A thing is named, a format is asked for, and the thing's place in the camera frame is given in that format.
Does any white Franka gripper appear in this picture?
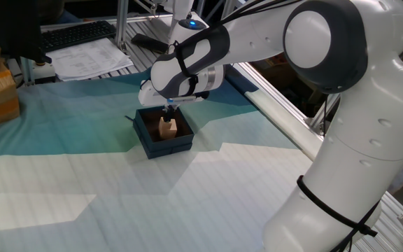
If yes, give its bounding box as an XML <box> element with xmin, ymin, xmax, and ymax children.
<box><xmin>138</xmin><ymin>79</ymin><xmax>178</xmax><ymax>123</ymax></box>

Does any large wooden cube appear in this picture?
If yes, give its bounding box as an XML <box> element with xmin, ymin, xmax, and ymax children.
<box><xmin>158</xmin><ymin>120</ymin><xmax>178</xmax><ymax>141</ymax></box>

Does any dark blue gift box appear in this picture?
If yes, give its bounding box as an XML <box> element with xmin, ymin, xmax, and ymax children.
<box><xmin>124</xmin><ymin>106</ymin><xmax>195</xmax><ymax>160</ymax></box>

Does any white emergency stop box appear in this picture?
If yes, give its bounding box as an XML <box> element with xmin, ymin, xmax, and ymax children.
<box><xmin>31</xmin><ymin>61</ymin><xmax>57</xmax><ymax>85</ymax></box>

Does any stack of printed papers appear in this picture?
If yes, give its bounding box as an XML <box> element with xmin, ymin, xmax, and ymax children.
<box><xmin>45</xmin><ymin>37</ymin><xmax>135</xmax><ymax>82</ymax></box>

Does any blue green white tablecloth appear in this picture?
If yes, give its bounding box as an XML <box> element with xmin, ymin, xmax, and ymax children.
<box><xmin>0</xmin><ymin>64</ymin><xmax>325</xmax><ymax>252</ymax></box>

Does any black computer keyboard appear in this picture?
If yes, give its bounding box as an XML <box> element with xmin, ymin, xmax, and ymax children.
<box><xmin>40</xmin><ymin>20</ymin><xmax>118</xmax><ymax>53</ymax></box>

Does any black computer monitor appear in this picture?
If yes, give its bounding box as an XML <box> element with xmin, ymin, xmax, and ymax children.
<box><xmin>0</xmin><ymin>0</ymin><xmax>52</xmax><ymax>64</ymax></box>

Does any upright aluminium frame post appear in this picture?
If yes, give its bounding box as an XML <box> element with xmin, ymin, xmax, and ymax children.
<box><xmin>115</xmin><ymin>0</ymin><xmax>129</xmax><ymax>50</ymax></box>

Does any aluminium table edge rail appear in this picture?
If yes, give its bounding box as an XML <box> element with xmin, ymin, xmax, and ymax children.
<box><xmin>234</xmin><ymin>62</ymin><xmax>327</xmax><ymax>143</ymax></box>

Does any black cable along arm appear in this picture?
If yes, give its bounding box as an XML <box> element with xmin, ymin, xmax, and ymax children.
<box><xmin>218</xmin><ymin>0</ymin><xmax>379</xmax><ymax>252</ymax></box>

